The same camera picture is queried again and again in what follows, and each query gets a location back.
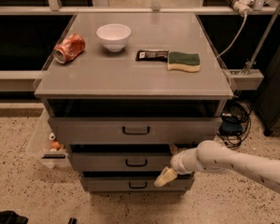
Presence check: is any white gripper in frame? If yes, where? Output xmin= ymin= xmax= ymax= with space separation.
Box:
xmin=154 ymin=144 xmax=196 ymax=188

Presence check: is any grey drawer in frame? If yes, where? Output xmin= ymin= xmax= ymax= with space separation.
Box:
xmin=49 ymin=118 xmax=221 ymax=145
xmin=69 ymin=152 xmax=171 ymax=172
xmin=80 ymin=175 xmax=194 ymax=192

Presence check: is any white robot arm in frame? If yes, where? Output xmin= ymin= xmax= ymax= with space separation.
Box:
xmin=154 ymin=140 xmax=280 ymax=194

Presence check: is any grey bottom drawer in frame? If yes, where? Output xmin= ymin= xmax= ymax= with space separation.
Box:
xmin=80 ymin=175 xmax=194 ymax=192

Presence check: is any grey drawer cabinet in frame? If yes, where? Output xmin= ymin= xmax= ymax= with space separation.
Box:
xmin=34 ymin=12 xmax=234 ymax=193

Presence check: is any grey top drawer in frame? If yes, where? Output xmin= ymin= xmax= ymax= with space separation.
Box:
xmin=49 ymin=118 xmax=221 ymax=145

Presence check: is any green yellow sponge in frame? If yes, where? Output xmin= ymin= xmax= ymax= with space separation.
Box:
xmin=167 ymin=51 xmax=201 ymax=73

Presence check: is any clear plastic storage bin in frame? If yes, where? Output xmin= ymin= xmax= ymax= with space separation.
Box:
xmin=25 ymin=110 xmax=70 ymax=168

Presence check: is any white bowl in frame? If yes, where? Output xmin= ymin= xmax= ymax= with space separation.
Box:
xmin=96 ymin=23 xmax=132 ymax=52

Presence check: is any crushed orange soda can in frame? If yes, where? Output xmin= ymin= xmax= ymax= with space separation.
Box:
xmin=53 ymin=34 xmax=86 ymax=63

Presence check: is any metal diagonal pole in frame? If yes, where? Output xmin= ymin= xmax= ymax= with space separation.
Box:
xmin=241 ymin=0 xmax=280 ymax=76

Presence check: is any black object floor corner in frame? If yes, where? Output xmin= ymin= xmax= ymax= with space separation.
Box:
xmin=0 ymin=211 xmax=28 ymax=224

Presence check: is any white power strip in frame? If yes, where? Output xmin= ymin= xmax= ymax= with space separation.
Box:
xmin=226 ymin=0 xmax=254 ymax=16

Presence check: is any black cable bundle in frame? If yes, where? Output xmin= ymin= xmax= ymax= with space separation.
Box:
xmin=216 ymin=99 xmax=252 ymax=149

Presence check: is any white power cable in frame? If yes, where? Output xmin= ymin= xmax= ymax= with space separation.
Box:
xmin=216 ymin=11 xmax=248 ymax=60

